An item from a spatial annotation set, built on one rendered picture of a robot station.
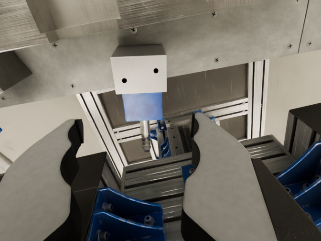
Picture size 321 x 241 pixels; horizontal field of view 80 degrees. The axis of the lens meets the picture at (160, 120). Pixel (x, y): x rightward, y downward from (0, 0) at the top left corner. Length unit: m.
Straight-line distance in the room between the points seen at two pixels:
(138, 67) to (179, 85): 0.71
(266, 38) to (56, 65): 0.24
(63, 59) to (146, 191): 0.29
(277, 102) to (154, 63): 1.26
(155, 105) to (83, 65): 0.10
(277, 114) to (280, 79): 0.24
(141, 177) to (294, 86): 1.16
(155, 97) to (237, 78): 0.78
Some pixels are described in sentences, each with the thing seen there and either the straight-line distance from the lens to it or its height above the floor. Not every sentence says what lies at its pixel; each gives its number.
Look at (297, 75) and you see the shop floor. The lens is 1.39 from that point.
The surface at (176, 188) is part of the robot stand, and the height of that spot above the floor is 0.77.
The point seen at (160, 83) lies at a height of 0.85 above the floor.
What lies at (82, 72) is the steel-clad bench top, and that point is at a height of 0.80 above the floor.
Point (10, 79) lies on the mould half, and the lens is 0.25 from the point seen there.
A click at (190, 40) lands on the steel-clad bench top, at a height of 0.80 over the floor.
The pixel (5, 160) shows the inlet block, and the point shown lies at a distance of 0.28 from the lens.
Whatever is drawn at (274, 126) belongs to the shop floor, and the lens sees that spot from 1.50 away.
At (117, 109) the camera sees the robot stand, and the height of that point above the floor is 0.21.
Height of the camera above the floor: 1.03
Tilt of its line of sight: 59 degrees down
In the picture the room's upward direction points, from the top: 172 degrees clockwise
